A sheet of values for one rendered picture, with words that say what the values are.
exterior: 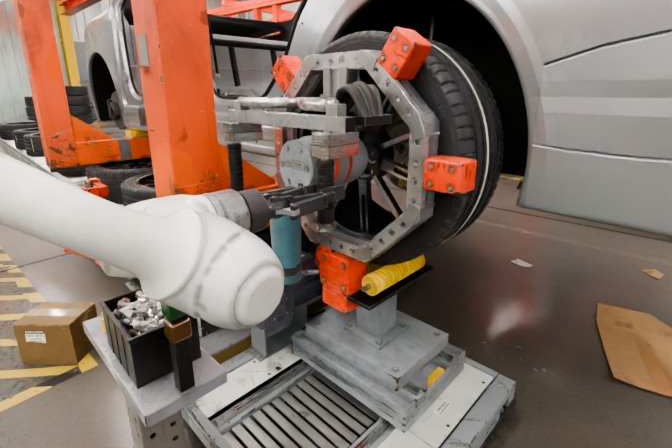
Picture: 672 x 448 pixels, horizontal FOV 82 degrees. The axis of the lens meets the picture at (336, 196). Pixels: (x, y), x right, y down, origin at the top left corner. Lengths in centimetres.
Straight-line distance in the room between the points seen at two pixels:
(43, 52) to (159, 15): 193
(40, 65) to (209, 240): 276
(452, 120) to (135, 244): 71
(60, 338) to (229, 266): 150
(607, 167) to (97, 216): 93
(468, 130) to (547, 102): 20
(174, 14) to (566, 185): 112
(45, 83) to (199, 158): 195
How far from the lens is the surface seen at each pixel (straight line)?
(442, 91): 94
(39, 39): 314
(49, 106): 312
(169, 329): 82
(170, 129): 125
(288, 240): 109
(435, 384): 135
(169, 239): 42
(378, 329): 135
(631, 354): 204
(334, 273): 114
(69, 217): 41
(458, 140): 92
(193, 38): 129
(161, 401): 91
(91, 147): 318
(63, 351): 190
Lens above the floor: 103
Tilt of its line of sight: 16 degrees down
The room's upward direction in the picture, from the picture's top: straight up
